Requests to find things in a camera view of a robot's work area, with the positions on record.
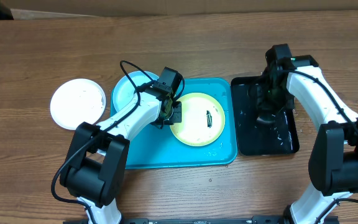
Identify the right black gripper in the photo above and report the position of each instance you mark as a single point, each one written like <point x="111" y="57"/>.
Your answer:
<point x="268" y="104"/>

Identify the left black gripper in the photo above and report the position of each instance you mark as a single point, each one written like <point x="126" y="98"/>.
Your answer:
<point x="176" y="117"/>

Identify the yellow plate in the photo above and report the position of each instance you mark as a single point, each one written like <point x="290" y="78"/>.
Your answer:
<point x="202" y="120"/>

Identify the white plate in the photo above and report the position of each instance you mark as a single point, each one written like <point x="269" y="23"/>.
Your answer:
<point x="77" y="101"/>

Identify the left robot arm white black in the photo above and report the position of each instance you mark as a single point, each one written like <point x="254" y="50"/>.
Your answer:
<point x="93" y="171"/>

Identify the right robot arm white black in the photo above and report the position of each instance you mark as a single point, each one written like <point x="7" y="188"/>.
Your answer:
<point x="333" y="163"/>

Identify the black plastic tray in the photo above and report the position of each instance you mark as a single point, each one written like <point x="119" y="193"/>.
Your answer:
<point x="257" y="137"/>

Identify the light blue plate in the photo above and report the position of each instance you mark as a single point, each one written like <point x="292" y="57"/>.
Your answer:
<point x="123" y="92"/>

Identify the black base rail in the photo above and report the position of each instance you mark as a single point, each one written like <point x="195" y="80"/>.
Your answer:
<point x="259" y="219"/>

